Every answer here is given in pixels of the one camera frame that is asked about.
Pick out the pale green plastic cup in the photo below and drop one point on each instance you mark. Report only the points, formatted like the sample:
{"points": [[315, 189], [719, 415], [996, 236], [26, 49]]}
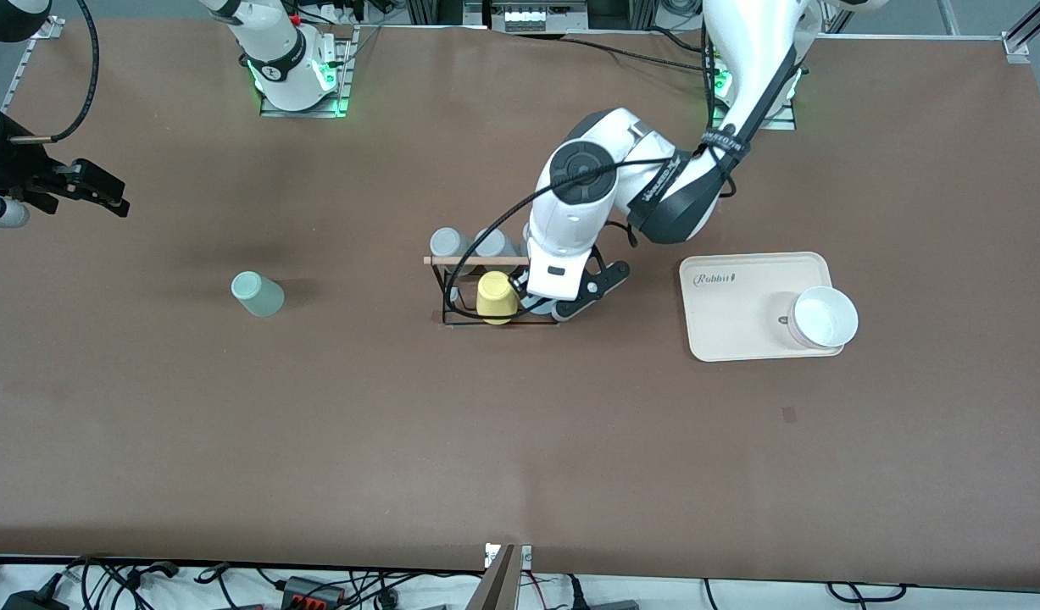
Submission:
{"points": [[261, 296]]}

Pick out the black orange power adapter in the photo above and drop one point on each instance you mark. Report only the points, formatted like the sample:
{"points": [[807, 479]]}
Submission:
{"points": [[308, 590]]}

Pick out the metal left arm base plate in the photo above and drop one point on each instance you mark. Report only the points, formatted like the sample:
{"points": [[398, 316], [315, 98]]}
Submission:
{"points": [[782, 124]]}

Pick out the aluminium corner bracket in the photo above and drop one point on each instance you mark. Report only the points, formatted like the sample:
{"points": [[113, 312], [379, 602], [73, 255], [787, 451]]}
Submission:
{"points": [[1015, 47]]}

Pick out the grey camera support post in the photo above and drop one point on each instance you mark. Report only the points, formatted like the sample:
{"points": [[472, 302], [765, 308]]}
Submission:
{"points": [[496, 586]]}

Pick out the aluminium table edge rail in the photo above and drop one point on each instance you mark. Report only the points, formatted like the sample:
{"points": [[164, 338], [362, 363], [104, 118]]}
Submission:
{"points": [[24, 68]]}

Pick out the beige plastic tray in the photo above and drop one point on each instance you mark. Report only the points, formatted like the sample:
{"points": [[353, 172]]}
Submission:
{"points": [[740, 343]]}

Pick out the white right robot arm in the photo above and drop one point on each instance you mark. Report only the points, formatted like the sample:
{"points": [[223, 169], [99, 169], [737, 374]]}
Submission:
{"points": [[274, 42]]}

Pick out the grey plastic cup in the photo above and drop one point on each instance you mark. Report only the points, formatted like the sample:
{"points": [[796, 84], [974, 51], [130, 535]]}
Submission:
{"points": [[498, 246], [448, 244]]}

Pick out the yellow plastic cup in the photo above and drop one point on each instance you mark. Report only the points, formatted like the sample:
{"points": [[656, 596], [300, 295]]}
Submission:
{"points": [[494, 301]]}

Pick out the white bowl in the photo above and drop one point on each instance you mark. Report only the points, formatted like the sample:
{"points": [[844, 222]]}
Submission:
{"points": [[825, 318]]}

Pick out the white metal bracket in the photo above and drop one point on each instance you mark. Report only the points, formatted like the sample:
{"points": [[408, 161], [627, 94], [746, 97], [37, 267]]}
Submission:
{"points": [[526, 557]]}

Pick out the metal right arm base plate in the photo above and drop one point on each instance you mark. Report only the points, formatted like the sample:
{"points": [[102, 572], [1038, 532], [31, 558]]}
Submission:
{"points": [[303, 113]]}

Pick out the white device with ports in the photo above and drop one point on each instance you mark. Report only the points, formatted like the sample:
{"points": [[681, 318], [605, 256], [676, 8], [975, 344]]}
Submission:
{"points": [[541, 19]]}

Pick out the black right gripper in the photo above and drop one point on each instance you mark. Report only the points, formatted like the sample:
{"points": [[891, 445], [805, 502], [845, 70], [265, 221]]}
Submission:
{"points": [[13, 172]]}

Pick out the black power brick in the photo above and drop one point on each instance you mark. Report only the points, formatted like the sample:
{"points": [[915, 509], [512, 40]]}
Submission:
{"points": [[32, 602]]}

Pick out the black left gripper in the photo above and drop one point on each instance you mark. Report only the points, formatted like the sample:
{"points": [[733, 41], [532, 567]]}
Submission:
{"points": [[521, 291]]}

